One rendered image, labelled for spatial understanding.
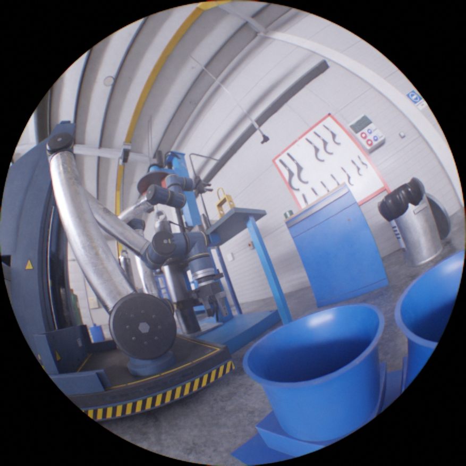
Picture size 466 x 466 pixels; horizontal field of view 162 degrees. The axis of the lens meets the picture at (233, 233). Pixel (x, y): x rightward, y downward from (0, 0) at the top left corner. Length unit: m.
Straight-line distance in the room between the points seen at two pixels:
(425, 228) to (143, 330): 1.78
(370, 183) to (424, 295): 2.36
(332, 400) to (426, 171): 2.89
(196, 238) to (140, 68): 6.55
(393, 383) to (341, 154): 2.74
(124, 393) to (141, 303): 0.42
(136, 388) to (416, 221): 1.93
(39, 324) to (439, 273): 1.38
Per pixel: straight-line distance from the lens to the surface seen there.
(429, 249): 1.66
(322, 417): 0.35
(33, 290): 1.04
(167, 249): 0.67
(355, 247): 1.49
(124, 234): 0.85
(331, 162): 2.85
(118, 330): 0.48
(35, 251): 1.07
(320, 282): 1.63
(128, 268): 3.11
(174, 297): 1.83
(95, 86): 7.44
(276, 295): 1.31
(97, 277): 0.55
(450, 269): 0.49
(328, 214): 1.52
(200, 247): 0.73
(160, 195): 1.03
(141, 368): 0.79
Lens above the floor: 0.54
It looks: 16 degrees up
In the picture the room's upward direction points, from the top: 20 degrees counter-clockwise
